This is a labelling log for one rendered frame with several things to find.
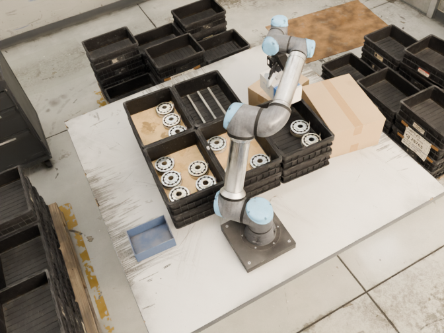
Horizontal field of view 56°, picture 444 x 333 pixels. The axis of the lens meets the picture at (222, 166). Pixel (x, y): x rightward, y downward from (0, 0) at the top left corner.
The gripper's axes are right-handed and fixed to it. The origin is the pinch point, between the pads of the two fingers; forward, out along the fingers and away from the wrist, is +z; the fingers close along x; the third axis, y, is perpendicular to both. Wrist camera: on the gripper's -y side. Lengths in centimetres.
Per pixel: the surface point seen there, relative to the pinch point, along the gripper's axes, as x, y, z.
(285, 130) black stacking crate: 0.3, -6.0, 28.2
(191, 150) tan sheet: 50, 8, 28
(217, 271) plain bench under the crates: 68, -55, 41
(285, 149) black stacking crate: 7.6, -17.9, 28.2
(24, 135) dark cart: 138, 121, 67
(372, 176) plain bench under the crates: -27, -48, 41
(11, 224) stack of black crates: 156, 37, 57
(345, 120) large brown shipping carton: -26.0, -22.4, 21.1
